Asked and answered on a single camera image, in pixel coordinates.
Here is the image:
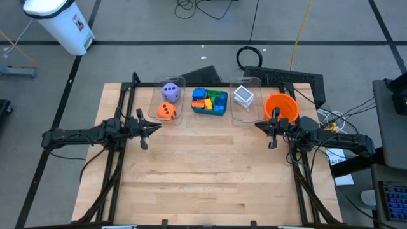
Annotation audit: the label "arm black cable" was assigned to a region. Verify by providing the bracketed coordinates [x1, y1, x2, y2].
[291, 85, 360, 136]
[47, 148, 107, 182]

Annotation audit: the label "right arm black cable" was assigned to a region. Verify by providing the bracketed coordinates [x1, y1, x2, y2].
[291, 85, 360, 136]

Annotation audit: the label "dark grey desk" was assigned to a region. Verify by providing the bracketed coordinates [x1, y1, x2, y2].
[370, 163, 407, 229]

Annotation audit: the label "black floor object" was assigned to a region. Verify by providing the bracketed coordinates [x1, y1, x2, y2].
[0, 99, 13, 115]

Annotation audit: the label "purple foam dice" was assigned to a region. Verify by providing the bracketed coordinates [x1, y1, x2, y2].
[161, 82, 182, 103]

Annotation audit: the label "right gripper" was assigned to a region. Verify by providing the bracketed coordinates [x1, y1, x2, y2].
[255, 108, 298, 149]

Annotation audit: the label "orange foam dice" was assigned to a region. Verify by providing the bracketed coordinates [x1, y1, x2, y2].
[156, 101, 177, 121]

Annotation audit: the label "black cable bundle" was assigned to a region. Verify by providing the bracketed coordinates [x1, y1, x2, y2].
[346, 96, 376, 123]

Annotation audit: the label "black flat panel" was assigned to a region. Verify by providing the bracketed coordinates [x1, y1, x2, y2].
[179, 64, 223, 84]

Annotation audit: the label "computer keyboard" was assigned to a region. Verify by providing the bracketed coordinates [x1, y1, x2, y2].
[378, 180, 407, 223]

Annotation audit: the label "coiled black cable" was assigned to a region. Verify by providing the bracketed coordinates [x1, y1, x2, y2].
[235, 0, 264, 71]

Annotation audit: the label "yellow floor cable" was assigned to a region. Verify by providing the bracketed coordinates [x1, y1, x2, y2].
[289, 0, 315, 71]

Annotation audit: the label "blue two-stud block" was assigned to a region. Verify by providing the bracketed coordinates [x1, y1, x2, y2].
[192, 87, 207, 100]

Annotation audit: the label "orange pumpkin bucket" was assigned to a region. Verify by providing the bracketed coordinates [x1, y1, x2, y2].
[263, 92, 300, 123]

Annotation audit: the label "orange thin cable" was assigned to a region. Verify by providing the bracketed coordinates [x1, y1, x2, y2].
[0, 30, 32, 61]

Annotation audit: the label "teal plastic bin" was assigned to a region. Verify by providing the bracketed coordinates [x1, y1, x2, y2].
[191, 88, 229, 117]

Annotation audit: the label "clear plastic container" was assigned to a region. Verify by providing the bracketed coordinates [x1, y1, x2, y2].
[228, 76, 266, 127]
[148, 75, 187, 125]

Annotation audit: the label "black desk device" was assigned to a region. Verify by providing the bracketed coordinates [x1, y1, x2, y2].
[384, 72, 407, 116]

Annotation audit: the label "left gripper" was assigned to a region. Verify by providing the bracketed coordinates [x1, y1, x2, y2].
[127, 109, 162, 150]

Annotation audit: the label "white paper sheet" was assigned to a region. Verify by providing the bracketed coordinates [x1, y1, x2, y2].
[326, 148, 347, 166]
[333, 173, 355, 187]

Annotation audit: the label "white trash bin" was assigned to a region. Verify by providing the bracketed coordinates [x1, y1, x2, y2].
[22, 0, 96, 57]

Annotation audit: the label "grey floor stand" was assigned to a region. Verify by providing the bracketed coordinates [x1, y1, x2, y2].
[0, 65, 39, 79]

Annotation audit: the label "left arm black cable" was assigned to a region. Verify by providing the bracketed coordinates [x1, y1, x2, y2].
[47, 148, 107, 182]

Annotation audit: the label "white cable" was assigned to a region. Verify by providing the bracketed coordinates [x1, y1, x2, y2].
[317, 109, 350, 134]

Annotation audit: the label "black floor cable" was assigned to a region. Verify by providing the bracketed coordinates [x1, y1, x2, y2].
[174, 0, 236, 20]

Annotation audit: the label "white computer mouse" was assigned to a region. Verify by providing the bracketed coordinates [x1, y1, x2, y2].
[360, 189, 378, 207]

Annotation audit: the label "black table frame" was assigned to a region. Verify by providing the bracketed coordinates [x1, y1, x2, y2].
[76, 71, 343, 229]

